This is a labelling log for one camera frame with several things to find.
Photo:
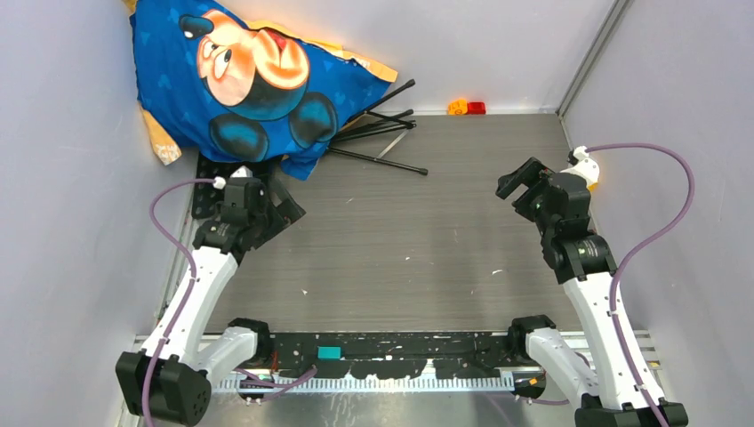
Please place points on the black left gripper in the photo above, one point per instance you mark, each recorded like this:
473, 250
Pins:
288, 213

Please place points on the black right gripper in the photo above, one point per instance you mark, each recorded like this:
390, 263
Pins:
532, 173

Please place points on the blue cartoon pillowcase orange lining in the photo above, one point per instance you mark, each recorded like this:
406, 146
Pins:
241, 90

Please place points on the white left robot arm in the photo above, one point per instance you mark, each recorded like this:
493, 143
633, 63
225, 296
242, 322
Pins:
171, 377

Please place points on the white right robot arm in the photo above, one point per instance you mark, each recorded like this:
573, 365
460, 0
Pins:
619, 389

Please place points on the black perforated metal plate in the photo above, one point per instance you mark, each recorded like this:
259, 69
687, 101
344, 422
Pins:
205, 197

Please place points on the red toy block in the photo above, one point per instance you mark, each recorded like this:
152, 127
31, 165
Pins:
476, 108

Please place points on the orange toy block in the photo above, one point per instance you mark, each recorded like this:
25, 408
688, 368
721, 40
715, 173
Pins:
458, 107

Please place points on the black folded tripod stand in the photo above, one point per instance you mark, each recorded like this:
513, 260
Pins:
370, 123

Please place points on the teal rectangular block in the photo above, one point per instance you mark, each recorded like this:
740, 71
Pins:
329, 352

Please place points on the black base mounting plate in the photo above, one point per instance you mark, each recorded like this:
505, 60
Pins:
395, 355

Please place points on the aluminium slotted rail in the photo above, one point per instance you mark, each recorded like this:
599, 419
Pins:
505, 381

